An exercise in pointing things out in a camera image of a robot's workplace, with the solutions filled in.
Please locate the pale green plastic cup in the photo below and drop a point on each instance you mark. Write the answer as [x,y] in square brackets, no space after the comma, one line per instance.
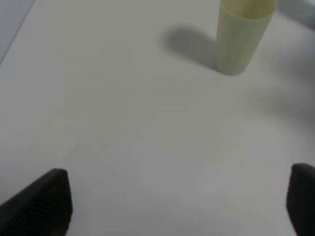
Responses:
[241,26]

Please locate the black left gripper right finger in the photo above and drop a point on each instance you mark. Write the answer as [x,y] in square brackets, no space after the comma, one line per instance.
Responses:
[300,200]

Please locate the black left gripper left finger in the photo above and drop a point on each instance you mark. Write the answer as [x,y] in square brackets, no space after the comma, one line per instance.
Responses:
[44,208]

